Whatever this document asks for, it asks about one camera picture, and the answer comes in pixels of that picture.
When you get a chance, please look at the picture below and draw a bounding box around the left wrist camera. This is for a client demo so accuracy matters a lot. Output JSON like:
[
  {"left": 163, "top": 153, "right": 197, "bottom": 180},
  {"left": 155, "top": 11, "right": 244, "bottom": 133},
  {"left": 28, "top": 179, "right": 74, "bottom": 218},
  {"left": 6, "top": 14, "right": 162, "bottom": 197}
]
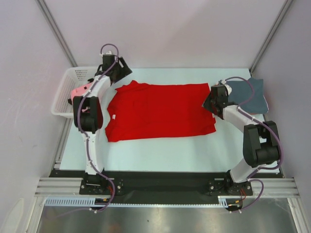
[{"left": 100, "top": 50, "right": 114, "bottom": 57}]

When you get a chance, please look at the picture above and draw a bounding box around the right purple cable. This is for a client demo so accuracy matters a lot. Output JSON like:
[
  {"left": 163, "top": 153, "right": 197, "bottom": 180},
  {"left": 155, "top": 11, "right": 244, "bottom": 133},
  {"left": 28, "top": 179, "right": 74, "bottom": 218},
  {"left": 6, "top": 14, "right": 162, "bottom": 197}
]
[{"left": 222, "top": 77, "right": 283, "bottom": 213}]

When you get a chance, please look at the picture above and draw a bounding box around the white plastic laundry basket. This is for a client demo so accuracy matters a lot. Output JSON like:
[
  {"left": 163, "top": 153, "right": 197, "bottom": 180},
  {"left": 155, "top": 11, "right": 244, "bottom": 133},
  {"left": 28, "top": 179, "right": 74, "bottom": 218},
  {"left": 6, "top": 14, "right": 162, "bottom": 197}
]
[{"left": 51, "top": 67, "right": 97, "bottom": 118}]

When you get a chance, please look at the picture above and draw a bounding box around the aluminium corner post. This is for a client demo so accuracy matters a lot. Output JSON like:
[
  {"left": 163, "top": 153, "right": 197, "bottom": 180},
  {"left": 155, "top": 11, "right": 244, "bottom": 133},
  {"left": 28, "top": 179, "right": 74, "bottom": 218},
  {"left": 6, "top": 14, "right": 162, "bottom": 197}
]
[
  {"left": 35, "top": 0, "right": 78, "bottom": 67},
  {"left": 249, "top": 0, "right": 295, "bottom": 76}
]

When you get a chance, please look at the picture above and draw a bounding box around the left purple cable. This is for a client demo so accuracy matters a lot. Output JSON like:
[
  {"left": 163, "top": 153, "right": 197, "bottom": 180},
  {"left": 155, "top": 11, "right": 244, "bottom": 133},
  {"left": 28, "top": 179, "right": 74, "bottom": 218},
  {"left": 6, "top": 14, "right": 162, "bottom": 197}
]
[{"left": 75, "top": 43, "right": 120, "bottom": 214}]

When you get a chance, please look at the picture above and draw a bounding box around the purple cable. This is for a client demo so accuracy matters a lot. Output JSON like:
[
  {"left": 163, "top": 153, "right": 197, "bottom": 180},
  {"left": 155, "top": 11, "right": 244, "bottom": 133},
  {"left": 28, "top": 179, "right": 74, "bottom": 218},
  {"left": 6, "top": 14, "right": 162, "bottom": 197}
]
[
  {"left": 222, "top": 77, "right": 283, "bottom": 213},
  {"left": 75, "top": 43, "right": 120, "bottom": 214}
]

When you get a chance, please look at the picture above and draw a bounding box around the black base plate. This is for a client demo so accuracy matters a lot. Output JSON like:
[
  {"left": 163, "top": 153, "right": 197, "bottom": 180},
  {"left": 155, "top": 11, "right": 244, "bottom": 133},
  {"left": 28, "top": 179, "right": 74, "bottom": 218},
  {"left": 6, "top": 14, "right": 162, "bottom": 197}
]
[{"left": 48, "top": 169, "right": 284, "bottom": 206}]

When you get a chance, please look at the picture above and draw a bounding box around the grey slotted cable duct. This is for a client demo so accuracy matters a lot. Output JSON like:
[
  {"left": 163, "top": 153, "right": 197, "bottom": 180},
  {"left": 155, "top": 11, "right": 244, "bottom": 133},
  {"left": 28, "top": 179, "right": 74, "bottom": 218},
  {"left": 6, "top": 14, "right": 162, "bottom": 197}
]
[{"left": 44, "top": 197, "right": 241, "bottom": 209}]

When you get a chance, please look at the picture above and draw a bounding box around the grey folded t shirt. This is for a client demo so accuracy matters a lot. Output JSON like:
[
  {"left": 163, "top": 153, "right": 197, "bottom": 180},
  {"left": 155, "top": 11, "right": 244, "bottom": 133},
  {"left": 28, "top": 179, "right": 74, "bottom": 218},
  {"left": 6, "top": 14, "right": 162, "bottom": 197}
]
[{"left": 227, "top": 78, "right": 269, "bottom": 114}]

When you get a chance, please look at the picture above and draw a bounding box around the left aluminium corner post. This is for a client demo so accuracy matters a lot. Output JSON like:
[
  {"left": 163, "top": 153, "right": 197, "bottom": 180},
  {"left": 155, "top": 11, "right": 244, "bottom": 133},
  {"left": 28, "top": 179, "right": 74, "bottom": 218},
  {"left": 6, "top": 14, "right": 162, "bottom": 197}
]
[{"left": 35, "top": 0, "right": 78, "bottom": 67}]

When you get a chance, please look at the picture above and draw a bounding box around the red t shirt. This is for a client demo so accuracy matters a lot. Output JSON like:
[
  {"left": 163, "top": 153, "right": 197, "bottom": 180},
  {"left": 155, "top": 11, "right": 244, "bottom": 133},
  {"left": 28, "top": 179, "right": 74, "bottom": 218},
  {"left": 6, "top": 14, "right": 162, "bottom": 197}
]
[{"left": 105, "top": 81, "right": 216, "bottom": 142}]

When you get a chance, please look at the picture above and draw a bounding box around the right aluminium corner post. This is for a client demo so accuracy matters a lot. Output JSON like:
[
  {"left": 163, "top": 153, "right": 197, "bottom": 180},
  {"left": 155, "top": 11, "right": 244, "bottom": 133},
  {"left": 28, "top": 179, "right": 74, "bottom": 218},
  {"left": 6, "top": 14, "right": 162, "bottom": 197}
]
[{"left": 249, "top": 0, "right": 295, "bottom": 76}]

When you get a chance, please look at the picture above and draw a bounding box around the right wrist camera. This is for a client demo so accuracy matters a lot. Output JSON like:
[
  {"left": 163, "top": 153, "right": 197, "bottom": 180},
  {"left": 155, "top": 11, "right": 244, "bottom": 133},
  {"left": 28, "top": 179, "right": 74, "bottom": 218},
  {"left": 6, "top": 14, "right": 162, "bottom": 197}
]
[{"left": 216, "top": 80, "right": 232, "bottom": 96}]

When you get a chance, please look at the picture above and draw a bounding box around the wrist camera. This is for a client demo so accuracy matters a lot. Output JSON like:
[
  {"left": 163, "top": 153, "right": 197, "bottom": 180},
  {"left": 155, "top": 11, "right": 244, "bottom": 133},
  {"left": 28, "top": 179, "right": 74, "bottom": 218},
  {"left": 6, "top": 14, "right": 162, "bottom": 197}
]
[
  {"left": 100, "top": 50, "right": 114, "bottom": 57},
  {"left": 216, "top": 80, "right": 232, "bottom": 96}
]

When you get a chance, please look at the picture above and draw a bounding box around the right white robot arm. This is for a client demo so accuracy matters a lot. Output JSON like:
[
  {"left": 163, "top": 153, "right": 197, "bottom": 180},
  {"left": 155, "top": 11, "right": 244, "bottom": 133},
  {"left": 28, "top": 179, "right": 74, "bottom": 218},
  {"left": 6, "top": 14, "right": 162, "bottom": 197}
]
[{"left": 203, "top": 83, "right": 283, "bottom": 195}]

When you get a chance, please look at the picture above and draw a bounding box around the pink t shirt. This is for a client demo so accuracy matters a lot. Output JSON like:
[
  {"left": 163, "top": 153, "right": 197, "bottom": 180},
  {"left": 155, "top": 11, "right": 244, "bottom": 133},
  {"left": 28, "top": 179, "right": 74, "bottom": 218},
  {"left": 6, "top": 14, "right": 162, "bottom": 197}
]
[{"left": 68, "top": 78, "right": 94, "bottom": 112}]

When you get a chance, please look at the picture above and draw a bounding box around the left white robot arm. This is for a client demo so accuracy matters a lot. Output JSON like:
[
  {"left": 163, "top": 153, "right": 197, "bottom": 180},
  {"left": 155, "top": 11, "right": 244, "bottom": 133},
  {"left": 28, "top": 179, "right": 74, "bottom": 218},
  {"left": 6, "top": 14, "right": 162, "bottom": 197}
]
[{"left": 68, "top": 53, "right": 132, "bottom": 194}]

